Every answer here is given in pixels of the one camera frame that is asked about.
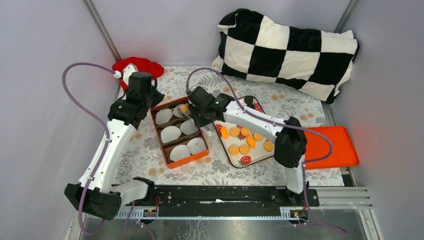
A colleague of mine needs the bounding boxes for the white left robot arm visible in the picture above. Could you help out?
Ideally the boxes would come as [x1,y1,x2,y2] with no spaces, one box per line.
[64,71,164,221]

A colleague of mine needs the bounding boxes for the white paper cupcake liner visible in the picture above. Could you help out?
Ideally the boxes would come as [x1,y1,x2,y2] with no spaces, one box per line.
[155,108,173,125]
[186,137,207,156]
[169,144,192,162]
[172,104,190,118]
[160,126,182,144]
[179,119,199,136]

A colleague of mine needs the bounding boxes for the orange tin lid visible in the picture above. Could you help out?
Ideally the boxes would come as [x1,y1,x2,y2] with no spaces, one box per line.
[301,125,360,171]

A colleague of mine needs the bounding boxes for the round tan biscuit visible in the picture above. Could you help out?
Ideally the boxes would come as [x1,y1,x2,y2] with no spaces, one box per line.
[229,127,240,137]
[253,132,264,142]
[228,145,240,156]
[239,144,250,155]
[263,140,275,152]
[240,127,251,137]
[179,104,188,114]

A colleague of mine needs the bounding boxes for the floral tablecloth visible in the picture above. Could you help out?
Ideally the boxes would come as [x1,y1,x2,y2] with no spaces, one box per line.
[112,66,328,186]

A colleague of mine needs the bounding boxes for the red cloth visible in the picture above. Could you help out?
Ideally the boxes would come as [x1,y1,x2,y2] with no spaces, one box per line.
[112,56,165,91]

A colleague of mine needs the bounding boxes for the white strawberry tray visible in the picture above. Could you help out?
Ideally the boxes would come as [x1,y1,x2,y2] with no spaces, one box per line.
[211,95,285,169]

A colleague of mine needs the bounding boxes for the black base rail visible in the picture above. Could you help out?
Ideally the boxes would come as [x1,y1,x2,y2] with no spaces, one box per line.
[135,185,320,218]

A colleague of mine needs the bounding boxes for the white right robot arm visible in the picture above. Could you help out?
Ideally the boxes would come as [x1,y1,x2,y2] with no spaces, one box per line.
[186,86,308,206]

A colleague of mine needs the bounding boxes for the black sandwich cookie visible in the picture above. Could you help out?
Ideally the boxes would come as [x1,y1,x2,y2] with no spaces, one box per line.
[243,95,254,105]
[246,103,256,110]

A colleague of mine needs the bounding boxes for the orange cookie tin box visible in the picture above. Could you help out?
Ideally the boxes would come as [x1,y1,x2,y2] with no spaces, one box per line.
[150,97,210,169]

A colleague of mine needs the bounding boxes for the checkered black white pillow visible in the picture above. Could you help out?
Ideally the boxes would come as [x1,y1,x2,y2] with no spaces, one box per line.
[211,8,360,104]

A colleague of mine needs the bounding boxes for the metal serving tongs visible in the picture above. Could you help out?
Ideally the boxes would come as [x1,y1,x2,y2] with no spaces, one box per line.
[177,105,214,136]

